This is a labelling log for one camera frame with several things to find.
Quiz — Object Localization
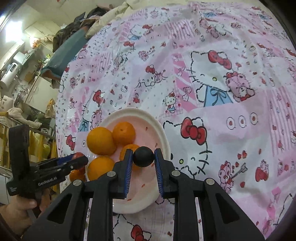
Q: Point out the white kitchen cabinet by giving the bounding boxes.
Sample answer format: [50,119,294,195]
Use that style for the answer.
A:
[24,74,55,105]

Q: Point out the printed pink cartoon blanket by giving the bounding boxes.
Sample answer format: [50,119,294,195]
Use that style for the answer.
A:
[54,0,296,241]

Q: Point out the cream quilt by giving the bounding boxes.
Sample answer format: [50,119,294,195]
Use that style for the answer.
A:
[84,0,148,39]

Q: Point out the person's left hand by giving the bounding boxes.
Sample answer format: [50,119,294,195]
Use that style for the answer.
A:
[0,189,52,235]

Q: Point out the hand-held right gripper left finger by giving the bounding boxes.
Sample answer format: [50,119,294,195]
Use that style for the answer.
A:
[22,149,134,241]

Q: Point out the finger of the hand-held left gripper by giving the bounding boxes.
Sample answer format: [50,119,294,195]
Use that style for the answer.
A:
[37,153,81,168]
[54,156,89,174]

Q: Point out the white water heater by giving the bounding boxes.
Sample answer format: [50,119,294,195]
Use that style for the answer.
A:
[0,52,26,93]

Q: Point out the small tangerine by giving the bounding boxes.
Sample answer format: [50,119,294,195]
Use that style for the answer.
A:
[119,144,141,163]
[69,168,86,182]

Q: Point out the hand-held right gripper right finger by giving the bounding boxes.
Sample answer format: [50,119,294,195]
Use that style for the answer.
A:
[154,148,266,241]

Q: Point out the pink and white plate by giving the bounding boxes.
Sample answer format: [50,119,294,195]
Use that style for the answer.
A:
[85,108,171,214]

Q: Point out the dark round plum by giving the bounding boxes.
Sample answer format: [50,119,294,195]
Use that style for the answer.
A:
[132,146,155,167]

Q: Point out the beige towel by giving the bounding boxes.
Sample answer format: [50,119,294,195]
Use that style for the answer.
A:
[0,97,42,129]

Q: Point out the yellow wooden chair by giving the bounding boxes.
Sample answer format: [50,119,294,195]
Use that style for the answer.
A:
[30,132,57,160]

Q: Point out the large orange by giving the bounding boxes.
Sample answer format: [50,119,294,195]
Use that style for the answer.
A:
[87,156,116,181]
[87,127,117,156]

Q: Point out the blue grey cushion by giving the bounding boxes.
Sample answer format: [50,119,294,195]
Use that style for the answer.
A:
[43,29,89,78]

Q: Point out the pile of dark clothes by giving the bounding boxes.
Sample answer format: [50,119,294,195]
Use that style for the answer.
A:
[52,7,111,52]

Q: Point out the medium tangerine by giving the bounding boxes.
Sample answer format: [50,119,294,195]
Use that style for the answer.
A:
[112,122,136,146]

